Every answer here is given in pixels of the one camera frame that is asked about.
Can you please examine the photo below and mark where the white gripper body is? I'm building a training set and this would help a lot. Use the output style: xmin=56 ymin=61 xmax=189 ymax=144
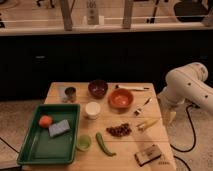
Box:
xmin=159 ymin=99 xmax=177 ymax=126

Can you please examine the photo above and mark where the dark red grape bunch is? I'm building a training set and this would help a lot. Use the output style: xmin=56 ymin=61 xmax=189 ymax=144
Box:
xmin=106 ymin=123 xmax=132 ymax=137

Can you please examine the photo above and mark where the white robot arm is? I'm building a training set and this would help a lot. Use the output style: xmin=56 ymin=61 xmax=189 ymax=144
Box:
xmin=157 ymin=62 xmax=213 ymax=125

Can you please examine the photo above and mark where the metal fork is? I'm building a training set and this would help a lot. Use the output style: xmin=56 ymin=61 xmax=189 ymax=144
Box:
xmin=134 ymin=97 xmax=152 ymax=116

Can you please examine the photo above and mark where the orange bowl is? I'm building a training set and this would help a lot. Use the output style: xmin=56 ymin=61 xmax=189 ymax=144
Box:
xmin=108 ymin=88 xmax=134 ymax=109

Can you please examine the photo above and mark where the brown wooden block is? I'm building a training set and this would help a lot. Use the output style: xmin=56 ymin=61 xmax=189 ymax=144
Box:
xmin=134 ymin=144 xmax=162 ymax=167

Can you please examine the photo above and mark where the dark maroon bowl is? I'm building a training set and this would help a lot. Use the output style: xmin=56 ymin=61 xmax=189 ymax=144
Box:
xmin=88 ymin=80 xmax=108 ymax=99

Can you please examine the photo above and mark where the green chili pepper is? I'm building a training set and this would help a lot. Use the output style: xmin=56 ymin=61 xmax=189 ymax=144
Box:
xmin=95 ymin=132 xmax=116 ymax=157

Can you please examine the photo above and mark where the white cup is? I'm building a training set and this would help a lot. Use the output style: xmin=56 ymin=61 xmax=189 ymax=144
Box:
xmin=85 ymin=102 xmax=101 ymax=119

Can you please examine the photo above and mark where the green plastic cup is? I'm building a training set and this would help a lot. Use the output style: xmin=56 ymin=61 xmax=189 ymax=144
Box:
xmin=76 ymin=135 xmax=91 ymax=152

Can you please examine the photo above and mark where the metal can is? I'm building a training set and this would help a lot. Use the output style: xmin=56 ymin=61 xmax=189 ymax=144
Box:
xmin=65 ymin=87 xmax=76 ymax=102

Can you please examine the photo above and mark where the blue sponge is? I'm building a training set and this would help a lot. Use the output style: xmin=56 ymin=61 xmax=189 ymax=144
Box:
xmin=49 ymin=120 xmax=70 ymax=137

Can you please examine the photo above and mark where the orange tomato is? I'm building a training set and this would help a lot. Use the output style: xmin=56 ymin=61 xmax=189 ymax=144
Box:
xmin=39 ymin=115 xmax=53 ymax=128

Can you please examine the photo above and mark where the green plastic tray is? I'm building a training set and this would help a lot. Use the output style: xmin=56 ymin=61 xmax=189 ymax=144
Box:
xmin=16 ymin=103 xmax=81 ymax=166

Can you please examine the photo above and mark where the black cable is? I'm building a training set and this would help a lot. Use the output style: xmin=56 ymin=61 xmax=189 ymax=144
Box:
xmin=169 ymin=103 xmax=201 ymax=171

